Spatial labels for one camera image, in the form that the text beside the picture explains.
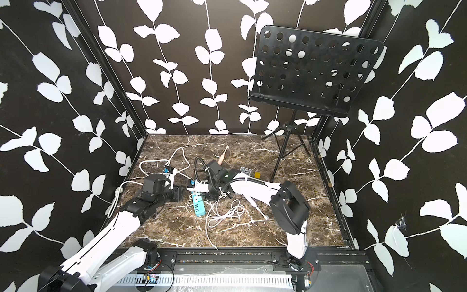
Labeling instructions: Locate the pink electric toothbrush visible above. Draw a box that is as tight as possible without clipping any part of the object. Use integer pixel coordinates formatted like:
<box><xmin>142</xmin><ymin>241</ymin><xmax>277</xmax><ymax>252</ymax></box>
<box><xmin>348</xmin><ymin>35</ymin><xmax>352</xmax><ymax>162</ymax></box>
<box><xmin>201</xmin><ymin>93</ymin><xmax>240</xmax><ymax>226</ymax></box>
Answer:
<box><xmin>218</xmin><ymin>146</ymin><xmax>229</xmax><ymax>165</ymax></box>

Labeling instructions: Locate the white electric toothbrush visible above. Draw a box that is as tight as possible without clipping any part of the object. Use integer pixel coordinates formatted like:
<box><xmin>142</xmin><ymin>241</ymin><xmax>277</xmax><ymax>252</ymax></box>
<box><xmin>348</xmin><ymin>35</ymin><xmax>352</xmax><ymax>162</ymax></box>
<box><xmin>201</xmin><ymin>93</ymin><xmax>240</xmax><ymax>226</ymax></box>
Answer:
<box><xmin>244</xmin><ymin>195</ymin><xmax>269</xmax><ymax>220</ymax></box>

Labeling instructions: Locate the white thin cable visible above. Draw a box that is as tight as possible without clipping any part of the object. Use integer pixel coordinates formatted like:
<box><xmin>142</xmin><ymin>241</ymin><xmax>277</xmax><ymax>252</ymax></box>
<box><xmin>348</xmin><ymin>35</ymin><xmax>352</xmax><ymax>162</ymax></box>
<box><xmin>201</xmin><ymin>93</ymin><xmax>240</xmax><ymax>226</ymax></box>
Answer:
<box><xmin>204</xmin><ymin>193</ymin><xmax>249</xmax><ymax>251</ymax></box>

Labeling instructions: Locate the teal power strip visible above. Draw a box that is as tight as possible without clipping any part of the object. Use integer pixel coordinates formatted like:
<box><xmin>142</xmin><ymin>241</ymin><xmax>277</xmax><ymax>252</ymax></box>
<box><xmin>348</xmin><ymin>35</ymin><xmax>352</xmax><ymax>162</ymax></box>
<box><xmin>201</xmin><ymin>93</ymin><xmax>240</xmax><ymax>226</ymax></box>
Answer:
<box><xmin>192</xmin><ymin>192</ymin><xmax>206</xmax><ymax>217</ymax></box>

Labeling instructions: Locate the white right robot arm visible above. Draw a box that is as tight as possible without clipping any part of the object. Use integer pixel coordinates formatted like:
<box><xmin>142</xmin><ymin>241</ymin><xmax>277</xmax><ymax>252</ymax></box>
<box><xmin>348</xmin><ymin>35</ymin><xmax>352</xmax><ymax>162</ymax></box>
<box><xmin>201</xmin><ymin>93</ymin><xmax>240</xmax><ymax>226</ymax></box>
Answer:
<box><xmin>203</xmin><ymin>160</ymin><xmax>311</xmax><ymax>271</ymax></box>

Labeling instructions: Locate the white charging cable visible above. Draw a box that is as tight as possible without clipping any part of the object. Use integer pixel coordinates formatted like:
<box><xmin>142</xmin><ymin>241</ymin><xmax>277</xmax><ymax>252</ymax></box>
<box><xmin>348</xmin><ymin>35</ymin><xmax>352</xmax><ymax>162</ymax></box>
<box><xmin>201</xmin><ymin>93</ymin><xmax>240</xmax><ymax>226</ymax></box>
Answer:
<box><xmin>233</xmin><ymin>196</ymin><xmax>271</xmax><ymax>225</ymax></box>

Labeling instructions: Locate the black music stand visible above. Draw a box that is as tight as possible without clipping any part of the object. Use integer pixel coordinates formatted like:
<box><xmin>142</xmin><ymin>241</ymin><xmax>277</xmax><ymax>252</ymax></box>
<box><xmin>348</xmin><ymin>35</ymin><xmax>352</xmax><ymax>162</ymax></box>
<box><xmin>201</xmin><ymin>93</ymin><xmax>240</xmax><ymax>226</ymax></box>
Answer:
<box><xmin>251</xmin><ymin>25</ymin><xmax>384</xmax><ymax>161</ymax></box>

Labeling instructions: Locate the blue playing card box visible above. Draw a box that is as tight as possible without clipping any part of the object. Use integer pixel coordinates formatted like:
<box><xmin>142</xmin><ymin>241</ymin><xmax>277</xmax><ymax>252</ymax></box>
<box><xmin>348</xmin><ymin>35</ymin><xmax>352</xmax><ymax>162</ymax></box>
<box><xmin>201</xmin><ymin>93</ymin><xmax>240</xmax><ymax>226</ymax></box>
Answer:
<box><xmin>240</xmin><ymin>167</ymin><xmax>252</xmax><ymax>175</ymax></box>

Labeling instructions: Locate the white power strip cord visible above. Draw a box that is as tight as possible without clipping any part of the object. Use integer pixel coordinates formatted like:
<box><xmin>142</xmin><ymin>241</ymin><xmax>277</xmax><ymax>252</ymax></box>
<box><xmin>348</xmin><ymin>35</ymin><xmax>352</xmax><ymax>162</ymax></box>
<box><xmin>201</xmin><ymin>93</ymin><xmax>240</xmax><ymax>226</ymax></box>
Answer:
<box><xmin>105</xmin><ymin>145</ymin><xmax>192</xmax><ymax>216</ymax></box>

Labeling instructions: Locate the black front rail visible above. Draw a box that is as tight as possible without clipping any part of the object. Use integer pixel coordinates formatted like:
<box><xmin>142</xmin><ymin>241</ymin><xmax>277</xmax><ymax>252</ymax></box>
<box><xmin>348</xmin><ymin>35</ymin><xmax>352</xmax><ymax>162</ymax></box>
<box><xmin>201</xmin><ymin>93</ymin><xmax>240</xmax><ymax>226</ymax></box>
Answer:
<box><xmin>157</xmin><ymin>246</ymin><xmax>372</xmax><ymax>271</ymax></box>

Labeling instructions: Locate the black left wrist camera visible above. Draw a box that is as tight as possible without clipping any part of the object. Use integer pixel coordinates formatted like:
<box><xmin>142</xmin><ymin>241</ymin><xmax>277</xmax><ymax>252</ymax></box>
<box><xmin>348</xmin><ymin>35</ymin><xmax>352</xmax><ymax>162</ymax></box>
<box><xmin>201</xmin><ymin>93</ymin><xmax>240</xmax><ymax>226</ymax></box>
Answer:
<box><xmin>141</xmin><ymin>174</ymin><xmax>170</xmax><ymax>202</ymax></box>

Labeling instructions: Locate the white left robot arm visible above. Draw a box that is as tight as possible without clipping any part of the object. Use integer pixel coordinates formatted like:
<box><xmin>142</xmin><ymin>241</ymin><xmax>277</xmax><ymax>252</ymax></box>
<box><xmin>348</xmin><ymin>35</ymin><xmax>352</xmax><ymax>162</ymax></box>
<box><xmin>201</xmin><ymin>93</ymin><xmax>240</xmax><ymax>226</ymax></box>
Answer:
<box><xmin>37</xmin><ymin>186</ymin><xmax>184</xmax><ymax>292</ymax></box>

